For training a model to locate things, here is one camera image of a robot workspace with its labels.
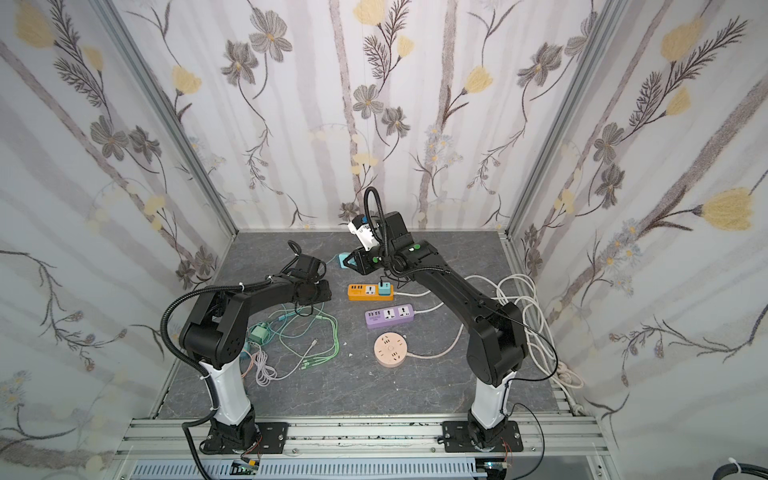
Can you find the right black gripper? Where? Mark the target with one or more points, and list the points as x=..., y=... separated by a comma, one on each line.
x=360, y=260

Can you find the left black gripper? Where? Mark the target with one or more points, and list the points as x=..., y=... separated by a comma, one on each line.
x=321, y=291

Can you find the teal USB charger plug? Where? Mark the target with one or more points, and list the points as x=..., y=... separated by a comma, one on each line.
x=341, y=257

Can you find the orange power strip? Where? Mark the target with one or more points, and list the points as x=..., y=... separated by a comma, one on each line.
x=368, y=292

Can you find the purple power strip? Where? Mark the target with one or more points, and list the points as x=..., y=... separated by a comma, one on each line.
x=388, y=317

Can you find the pink round power strip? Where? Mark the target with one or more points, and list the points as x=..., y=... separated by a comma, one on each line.
x=390, y=349

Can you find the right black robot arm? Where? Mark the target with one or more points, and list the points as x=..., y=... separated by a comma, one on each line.
x=497, y=345

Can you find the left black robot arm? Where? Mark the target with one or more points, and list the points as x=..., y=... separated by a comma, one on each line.
x=207, y=329

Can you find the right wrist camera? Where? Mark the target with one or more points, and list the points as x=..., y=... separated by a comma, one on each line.
x=360, y=227

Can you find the teal charger near rail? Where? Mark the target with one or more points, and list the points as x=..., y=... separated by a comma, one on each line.
x=260, y=334

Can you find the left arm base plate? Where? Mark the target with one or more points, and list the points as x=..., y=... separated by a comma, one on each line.
x=270, y=438

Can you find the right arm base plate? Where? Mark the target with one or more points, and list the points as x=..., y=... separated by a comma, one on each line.
x=469, y=437

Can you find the aluminium mounting rail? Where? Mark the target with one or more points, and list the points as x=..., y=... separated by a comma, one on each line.
x=549, y=434

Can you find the white slotted cable duct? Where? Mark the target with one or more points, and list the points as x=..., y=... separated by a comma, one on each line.
x=377, y=468

